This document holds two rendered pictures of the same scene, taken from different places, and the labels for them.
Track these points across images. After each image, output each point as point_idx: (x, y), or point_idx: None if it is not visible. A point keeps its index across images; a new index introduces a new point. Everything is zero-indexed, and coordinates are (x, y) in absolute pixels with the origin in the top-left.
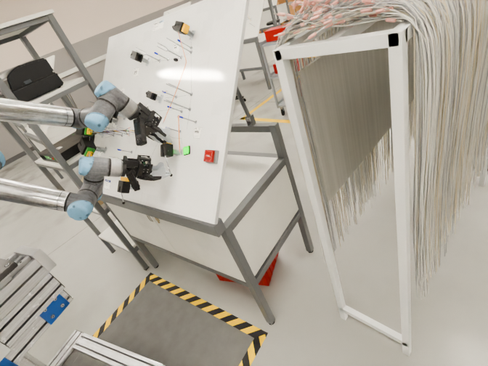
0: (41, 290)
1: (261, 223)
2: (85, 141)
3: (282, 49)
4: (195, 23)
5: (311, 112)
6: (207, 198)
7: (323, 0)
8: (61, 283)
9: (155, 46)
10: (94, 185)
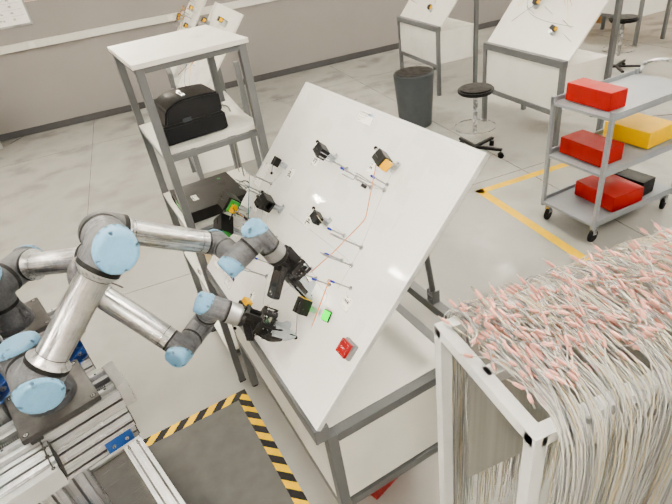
0: (113, 422)
1: (385, 438)
2: (223, 221)
3: (442, 333)
4: (405, 154)
5: (474, 384)
6: (322, 394)
7: (502, 318)
8: (133, 419)
9: (350, 144)
10: (204, 326)
